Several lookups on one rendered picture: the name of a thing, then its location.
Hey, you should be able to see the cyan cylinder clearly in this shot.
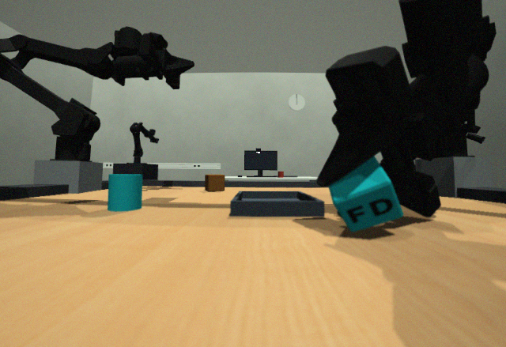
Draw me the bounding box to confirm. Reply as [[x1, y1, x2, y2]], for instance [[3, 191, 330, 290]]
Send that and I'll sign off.
[[108, 174, 142, 212]]

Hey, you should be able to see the teal cube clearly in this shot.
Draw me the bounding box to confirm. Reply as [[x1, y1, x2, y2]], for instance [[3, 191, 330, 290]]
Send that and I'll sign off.
[[328, 157, 403, 232]]

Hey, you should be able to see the brown cube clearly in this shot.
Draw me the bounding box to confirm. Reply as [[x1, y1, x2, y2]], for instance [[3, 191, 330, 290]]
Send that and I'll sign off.
[[205, 175, 225, 191]]

